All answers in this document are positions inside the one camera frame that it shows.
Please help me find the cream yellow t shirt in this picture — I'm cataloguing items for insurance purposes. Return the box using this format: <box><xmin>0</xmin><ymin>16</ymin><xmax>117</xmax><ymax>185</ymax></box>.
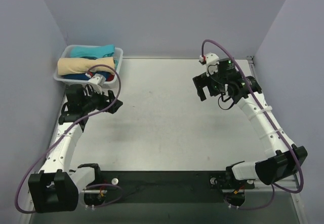
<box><xmin>57</xmin><ymin>57</ymin><xmax>115</xmax><ymax>76</ymax></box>

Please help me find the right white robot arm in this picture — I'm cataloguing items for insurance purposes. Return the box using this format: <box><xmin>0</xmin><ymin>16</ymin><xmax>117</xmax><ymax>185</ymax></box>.
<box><xmin>193</xmin><ymin>53</ymin><xmax>308</xmax><ymax>188</ymax></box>

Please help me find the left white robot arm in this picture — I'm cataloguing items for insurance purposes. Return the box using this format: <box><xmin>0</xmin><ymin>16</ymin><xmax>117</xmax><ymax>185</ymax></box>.
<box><xmin>28</xmin><ymin>84</ymin><xmax>123</xmax><ymax>213</ymax></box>

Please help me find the red folded t shirt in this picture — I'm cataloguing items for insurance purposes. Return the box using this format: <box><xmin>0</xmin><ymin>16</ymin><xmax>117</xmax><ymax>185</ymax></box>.
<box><xmin>106</xmin><ymin>73</ymin><xmax>114</xmax><ymax>82</ymax></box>

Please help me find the dark blue folded t shirt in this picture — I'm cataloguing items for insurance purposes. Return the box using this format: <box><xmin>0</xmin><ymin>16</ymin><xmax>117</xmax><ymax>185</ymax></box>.
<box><xmin>62</xmin><ymin>71</ymin><xmax>109</xmax><ymax>81</ymax></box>

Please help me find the teal folded t shirt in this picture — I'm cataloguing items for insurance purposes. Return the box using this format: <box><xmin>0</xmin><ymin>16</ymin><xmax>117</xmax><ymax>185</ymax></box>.
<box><xmin>70</xmin><ymin>45</ymin><xmax>121</xmax><ymax>65</ymax></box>

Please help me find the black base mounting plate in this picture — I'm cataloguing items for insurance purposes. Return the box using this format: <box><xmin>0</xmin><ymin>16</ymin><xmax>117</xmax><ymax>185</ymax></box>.
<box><xmin>80</xmin><ymin>170</ymin><xmax>255</xmax><ymax>204</ymax></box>

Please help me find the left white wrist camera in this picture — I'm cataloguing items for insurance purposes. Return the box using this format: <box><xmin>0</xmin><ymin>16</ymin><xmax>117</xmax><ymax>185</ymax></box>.
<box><xmin>87</xmin><ymin>73</ymin><xmax>106</xmax><ymax>93</ymax></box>

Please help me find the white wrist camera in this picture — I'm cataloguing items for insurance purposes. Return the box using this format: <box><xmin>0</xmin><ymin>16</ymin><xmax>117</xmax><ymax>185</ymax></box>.
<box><xmin>199</xmin><ymin>53</ymin><xmax>220</xmax><ymax>77</ymax></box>
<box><xmin>87</xmin><ymin>73</ymin><xmax>106</xmax><ymax>93</ymax></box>

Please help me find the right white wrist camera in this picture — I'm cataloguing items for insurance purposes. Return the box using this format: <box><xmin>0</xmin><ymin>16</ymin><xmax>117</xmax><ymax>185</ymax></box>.
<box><xmin>199</xmin><ymin>53</ymin><xmax>220</xmax><ymax>77</ymax></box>

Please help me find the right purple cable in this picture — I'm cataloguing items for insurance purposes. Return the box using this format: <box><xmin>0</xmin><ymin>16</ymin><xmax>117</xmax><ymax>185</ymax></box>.
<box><xmin>200</xmin><ymin>39</ymin><xmax>304</xmax><ymax>211</ymax></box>

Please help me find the aluminium front rail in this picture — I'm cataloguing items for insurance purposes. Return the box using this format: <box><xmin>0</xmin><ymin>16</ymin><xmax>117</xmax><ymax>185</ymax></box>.
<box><xmin>28</xmin><ymin>170</ymin><xmax>301</xmax><ymax>193</ymax></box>

